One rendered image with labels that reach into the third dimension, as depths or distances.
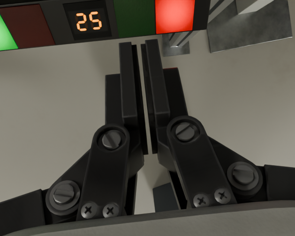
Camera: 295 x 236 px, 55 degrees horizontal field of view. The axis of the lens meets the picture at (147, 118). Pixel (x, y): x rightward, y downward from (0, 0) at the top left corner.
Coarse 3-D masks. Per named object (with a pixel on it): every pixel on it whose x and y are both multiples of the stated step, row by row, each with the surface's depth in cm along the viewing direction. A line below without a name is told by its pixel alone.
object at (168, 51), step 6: (162, 36) 85; (162, 42) 85; (168, 42) 85; (168, 48) 85; (174, 48) 85; (180, 48) 85; (186, 48) 85; (168, 54) 85; (174, 54) 86; (180, 54) 86
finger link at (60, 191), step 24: (120, 48) 11; (120, 72) 10; (120, 96) 11; (120, 120) 10; (144, 120) 11; (144, 144) 11; (72, 168) 9; (48, 192) 9; (72, 192) 8; (72, 216) 8
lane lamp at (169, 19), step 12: (156, 0) 20; (168, 0) 20; (180, 0) 21; (192, 0) 21; (156, 12) 21; (168, 12) 21; (180, 12) 21; (192, 12) 21; (156, 24) 22; (168, 24) 22; (180, 24) 22; (192, 24) 22
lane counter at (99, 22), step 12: (96, 0) 20; (72, 12) 21; (84, 12) 21; (96, 12) 21; (72, 24) 21; (84, 24) 21; (96, 24) 22; (108, 24) 22; (84, 36) 22; (96, 36) 22; (108, 36) 23
